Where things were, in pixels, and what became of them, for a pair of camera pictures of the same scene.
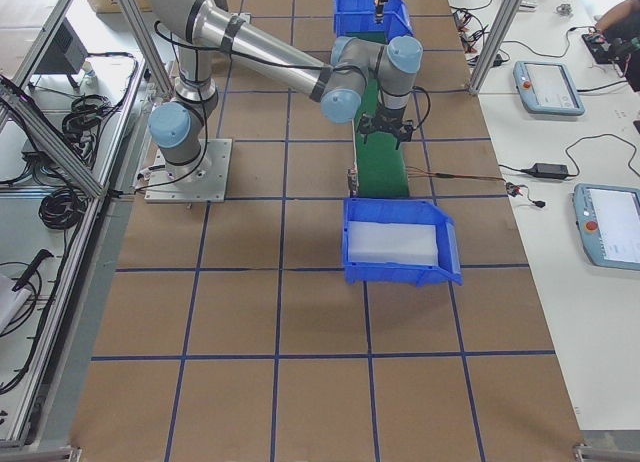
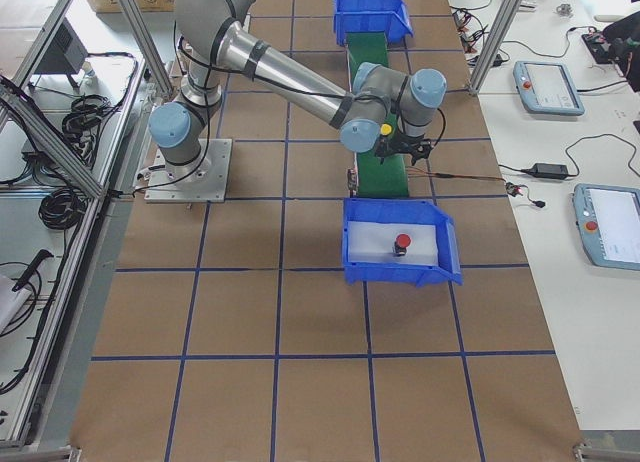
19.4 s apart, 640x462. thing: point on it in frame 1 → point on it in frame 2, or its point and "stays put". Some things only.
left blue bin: [354, 11] stays put
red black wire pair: [417, 172] stays put
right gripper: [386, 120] → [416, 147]
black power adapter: [548, 170] stays put
